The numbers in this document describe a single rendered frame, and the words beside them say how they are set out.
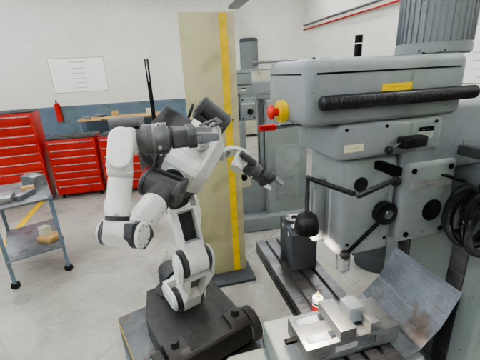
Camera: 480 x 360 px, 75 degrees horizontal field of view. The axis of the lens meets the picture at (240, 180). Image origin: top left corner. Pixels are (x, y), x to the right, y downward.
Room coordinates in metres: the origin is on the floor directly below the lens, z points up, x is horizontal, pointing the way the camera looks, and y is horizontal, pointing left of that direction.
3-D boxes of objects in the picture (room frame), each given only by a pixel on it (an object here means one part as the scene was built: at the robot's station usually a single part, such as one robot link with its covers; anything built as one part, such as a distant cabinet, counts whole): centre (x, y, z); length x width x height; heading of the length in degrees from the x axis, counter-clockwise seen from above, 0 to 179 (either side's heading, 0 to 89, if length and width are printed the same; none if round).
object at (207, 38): (2.60, 0.19, 1.15); 0.52 x 0.40 x 2.30; 104
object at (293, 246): (1.37, -0.27, 1.06); 0.22 x 0.12 x 0.20; 7
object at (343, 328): (0.85, -0.31, 1.05); 0.15 x 0.06 x 0.04; 15
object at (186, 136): (0.89, 0.18, 1.70); 0.13 x 0.12 x 0.10; 14
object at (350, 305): (0.87, -0.36, 1.07); 0.06 x 0.05 x 0.06; 15
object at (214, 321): (1.48, 0.34, 0.59); 0.64 x 0.52 x 0.33; 33
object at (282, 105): (0.87, -0.12, 1.76); 0.06 x 0.02 x 0.06; 14
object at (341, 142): (0.94, -0.39, 1.68); 0.34 x 0.24 x 0.10; 104
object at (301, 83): (0.93, -0.36, 1.81); 0.47 x 0.26 x 0.16; 104
